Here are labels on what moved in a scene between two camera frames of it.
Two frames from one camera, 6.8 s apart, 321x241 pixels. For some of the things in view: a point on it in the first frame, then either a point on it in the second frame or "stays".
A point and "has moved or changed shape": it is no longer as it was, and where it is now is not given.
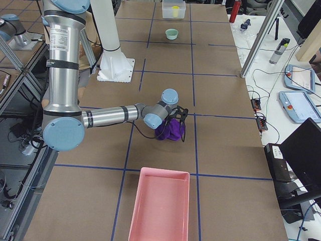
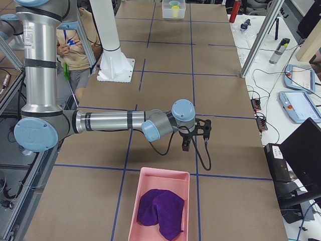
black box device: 277,166 stays
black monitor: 302,148 stays
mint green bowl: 171,33 to 174,3
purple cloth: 172,130 has moved or changed shape
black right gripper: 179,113 to 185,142
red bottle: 236,6 stays
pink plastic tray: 161,210 stays
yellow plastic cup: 175,9 stays
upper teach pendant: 300,78 stays
